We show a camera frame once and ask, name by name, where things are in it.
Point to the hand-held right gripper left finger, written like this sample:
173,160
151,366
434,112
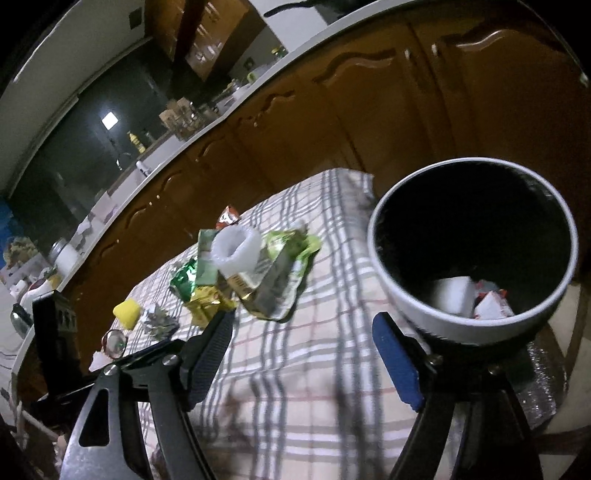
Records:
208,355

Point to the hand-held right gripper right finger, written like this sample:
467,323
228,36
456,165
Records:
398,364

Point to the white round trash bin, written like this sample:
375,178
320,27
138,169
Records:
415,319

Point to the yellow wrapper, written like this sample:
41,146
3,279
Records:
207,305

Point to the dark green wrapper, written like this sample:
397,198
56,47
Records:
182,279

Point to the olive gold carton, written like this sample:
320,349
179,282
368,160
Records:
270,290

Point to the white plastic cup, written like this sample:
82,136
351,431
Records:
231,266

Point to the light green carton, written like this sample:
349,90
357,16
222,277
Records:
207,258

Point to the clear plastic bag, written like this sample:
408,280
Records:
298,258

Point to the orange red snack wrapper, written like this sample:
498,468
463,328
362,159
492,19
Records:
228,217

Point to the black bin liner bag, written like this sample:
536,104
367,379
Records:
461,230

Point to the white crumpled tissue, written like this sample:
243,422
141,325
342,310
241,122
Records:
97,361

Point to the white kitchen appliance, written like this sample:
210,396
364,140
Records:
37,293

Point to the crumpled foil ball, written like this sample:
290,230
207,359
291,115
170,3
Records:
159,323

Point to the small clear round glass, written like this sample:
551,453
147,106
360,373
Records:
113,344

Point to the yellow crumpled lump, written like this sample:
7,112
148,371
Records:
127,314

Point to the white jar with metal lid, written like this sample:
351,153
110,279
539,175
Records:
64,261

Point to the white paper scrap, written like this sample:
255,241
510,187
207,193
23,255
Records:
452,295

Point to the red and white wrapper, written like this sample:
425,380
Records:
490,307

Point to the dark window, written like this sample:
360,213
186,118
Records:
92,152

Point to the yellow bottle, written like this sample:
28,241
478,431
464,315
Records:
135,142

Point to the group of glass jars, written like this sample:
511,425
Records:
184,117

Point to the brown wooden base cabinet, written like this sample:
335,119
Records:
369,115

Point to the white kitchen countertop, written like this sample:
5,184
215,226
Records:
277,74

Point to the brown wooden wall cabinet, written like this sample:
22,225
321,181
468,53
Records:
207,37

